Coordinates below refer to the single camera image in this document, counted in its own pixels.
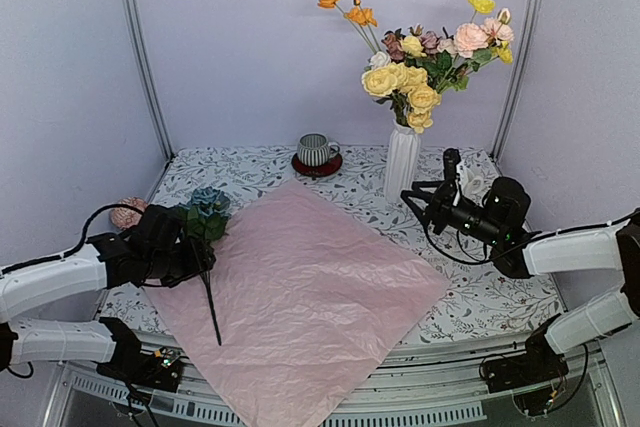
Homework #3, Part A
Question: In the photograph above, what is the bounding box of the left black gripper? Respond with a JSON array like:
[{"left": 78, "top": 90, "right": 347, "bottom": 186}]
[{"left": 145, "top": 237, "right": 216, "bottom": 288}]

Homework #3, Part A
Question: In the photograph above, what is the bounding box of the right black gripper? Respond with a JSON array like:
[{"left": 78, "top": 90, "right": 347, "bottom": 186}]
[{"left": 402, "top": 181, "right": 506, "bottom": 247}]

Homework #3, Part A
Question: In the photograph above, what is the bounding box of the blue hydrangea flower stem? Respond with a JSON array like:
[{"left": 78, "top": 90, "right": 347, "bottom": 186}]
[{"left": 170, "top": 186, "right": 231, "bottom": 346}]

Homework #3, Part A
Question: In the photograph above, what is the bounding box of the cream yellow rose stem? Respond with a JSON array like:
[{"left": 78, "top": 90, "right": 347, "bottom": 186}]
[{"left": 361, "top": 35, "right": 446, "bottom": 135}]

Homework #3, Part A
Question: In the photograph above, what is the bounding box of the pink rose flower stem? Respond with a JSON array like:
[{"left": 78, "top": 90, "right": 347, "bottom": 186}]
[{"left": 408, "top": 25, "right": 441, "bottom": 57}]

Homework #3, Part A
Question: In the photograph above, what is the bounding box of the purple pink wrapping paper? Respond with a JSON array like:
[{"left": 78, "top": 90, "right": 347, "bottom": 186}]
[{"left": 147, "top": 180, "right": 449, "bottom": 426}]

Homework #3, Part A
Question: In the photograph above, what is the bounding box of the peach pink rose stem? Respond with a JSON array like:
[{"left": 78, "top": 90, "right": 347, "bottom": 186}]
[{"left": 436, "top": 8, "right": 515, "bottom": 93}]

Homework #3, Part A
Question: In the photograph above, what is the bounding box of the orange flower stem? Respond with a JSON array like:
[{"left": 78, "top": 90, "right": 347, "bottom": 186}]
[{"left": 316, "top": 0, "right": 383, "bottom": 54}]

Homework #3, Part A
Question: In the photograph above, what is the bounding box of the yellow poppy flower stem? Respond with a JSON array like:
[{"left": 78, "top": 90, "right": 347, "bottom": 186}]
[{"left": 463, "top": 0, "right": 515, "bottom": 64}]

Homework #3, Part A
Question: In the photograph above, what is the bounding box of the dusty pink rose stem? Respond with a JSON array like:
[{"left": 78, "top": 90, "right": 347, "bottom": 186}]
[{"left": 368, "top": 28, "right": 406, "bottom": 70}]

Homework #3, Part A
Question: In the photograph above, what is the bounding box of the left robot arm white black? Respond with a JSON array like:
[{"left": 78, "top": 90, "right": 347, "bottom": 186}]
[{"left": 1, "top": 205, "right": 215, "bottom": 381}]

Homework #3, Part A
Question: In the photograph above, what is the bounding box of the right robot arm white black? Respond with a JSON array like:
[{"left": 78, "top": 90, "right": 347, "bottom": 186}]
[{"left": 401, "top": 177, "right": 639, "bottom": 383}]

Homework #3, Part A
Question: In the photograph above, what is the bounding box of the white ribbed vase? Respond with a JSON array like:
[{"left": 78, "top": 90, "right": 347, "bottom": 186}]
[{"left": 383, "top": 123, "right": 421, "bottom": 204}]

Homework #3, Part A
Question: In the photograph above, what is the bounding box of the red patterned bowl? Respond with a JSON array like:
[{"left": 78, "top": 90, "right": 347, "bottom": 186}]
[{"left": 109, "top": 197, "right": 148, "bottom": 231}]

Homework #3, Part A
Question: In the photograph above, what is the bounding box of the cream mug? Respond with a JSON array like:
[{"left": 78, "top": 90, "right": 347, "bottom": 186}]
[{"left": 460, "top": 166, "right": 485, "bottom": 197}]

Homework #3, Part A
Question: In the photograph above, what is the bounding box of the dark red saucer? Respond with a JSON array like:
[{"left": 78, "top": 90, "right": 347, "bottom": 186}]
[{"left": 291, "top": 151, "right": 345, "bottom": 179}]

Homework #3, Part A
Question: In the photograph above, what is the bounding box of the striped grey cup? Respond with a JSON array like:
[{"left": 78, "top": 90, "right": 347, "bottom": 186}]
[{"left": 297, "top": 133, "right": 340, "bottom": 167}]

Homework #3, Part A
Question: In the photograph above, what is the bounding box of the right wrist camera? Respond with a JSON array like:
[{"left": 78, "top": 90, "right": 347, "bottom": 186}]
[{"left": 443, "top": 148, "right": 475, "bottom": 195}]

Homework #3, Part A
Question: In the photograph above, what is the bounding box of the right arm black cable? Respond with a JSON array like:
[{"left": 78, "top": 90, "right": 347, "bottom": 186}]
[{"left": 422, "top": 206, "right": 640, "bottom": 266}]

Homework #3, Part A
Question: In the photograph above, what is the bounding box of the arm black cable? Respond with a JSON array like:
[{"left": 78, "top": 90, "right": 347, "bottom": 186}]
[
  {"left": 0, "top": 202, "right": 146, "bottom": 281},
  {"left": 422, "top": 206, "right": 640, "bottom": 266}
]

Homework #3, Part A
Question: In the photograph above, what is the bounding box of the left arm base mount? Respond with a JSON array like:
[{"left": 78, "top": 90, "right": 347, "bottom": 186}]
[{"left": 96, "top": 343, "right": 184, "bottom": 393}]

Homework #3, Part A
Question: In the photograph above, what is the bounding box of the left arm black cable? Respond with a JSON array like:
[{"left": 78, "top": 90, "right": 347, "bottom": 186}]
[{"left": 0, "top": 202, "right": 146, "bottom": 281}]

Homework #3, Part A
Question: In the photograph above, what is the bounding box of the front aluminium rail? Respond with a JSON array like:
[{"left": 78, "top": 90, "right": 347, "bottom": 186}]
[{"left": 41, "top": 336, "right": 633, "bottom": 426}]

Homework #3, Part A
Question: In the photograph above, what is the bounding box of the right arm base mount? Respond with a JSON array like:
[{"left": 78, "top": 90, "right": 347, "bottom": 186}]
[{"left": 479, "top": 352, "right": 569, "bottom": 418}]

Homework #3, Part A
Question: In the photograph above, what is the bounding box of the right aluminium frame post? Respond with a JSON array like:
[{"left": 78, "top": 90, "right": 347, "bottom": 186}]
[{"left": 490, "top": 0, "right": 542, "bottom": 164}]

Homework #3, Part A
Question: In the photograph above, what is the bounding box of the aluminium frame post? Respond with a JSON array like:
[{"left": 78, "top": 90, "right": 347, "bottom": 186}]
[
  {"left": 490, "top": 0, "right": 542, "bottom": 164},
  {"left": 122, "top": 0, "right": 175, "bottom": 162}
]

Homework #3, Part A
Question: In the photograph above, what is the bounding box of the left aluminium frame post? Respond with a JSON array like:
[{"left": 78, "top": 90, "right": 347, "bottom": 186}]
[{"left": 122, "top": 0, "right": 175, "bottom": 162}]

